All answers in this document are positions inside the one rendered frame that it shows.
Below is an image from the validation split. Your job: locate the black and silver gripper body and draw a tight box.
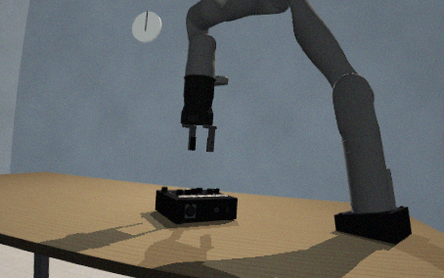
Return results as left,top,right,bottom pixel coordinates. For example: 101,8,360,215
181,55,229,125

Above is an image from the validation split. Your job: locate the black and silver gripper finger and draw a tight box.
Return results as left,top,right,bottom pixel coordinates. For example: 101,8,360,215
182,124,197,151
202,124,217,152

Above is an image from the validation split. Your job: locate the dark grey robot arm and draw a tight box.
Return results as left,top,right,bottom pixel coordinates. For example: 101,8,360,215
186,0,396,213

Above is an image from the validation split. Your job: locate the black lighting desk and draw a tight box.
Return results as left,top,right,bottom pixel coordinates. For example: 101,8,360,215
155,187,238,224

